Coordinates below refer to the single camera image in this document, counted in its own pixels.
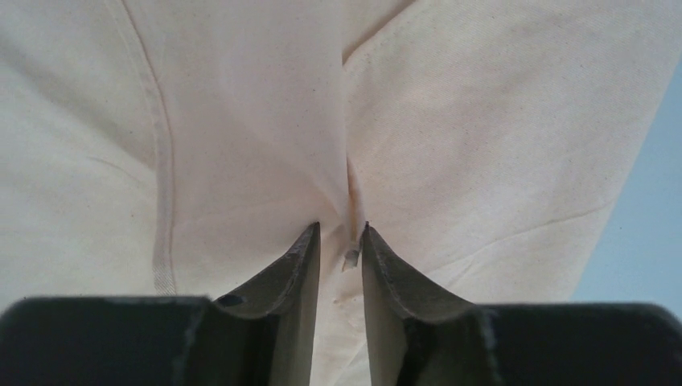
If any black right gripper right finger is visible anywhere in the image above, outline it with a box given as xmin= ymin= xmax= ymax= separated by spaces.
xmin=361 ymin=226 xmax=681 ymax=385

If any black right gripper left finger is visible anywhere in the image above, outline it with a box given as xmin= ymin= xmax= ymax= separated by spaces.
xmin=1 ymin=223 xmax=321 ymax=385

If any beige cloth wrap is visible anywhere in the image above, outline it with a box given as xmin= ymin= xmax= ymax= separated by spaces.
xmin=1 ymin=1 xmax=681 ymax=385

